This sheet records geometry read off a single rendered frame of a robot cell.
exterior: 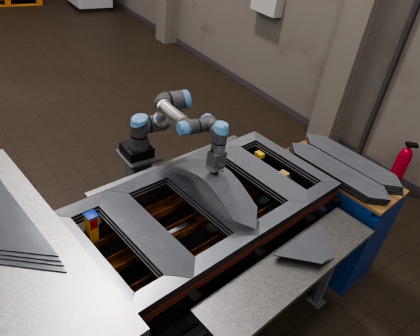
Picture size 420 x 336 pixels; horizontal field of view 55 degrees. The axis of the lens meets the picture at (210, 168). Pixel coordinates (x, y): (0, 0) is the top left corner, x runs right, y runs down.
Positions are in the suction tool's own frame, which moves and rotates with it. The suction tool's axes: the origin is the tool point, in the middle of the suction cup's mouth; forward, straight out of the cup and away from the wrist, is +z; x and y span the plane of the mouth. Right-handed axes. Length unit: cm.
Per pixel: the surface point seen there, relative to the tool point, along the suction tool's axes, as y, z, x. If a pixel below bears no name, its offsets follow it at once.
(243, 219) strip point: -4.3, 9.5, -27.7
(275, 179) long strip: 44.1, 15.6, -12.0
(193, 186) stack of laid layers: -1.3, 15.8, 13.0
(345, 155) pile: 111, 17, -23
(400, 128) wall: 261, 49, -12
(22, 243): -99, -6, 7
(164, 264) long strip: -51, 15, -22
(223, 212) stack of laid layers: -3.1, 15.6, -13.5
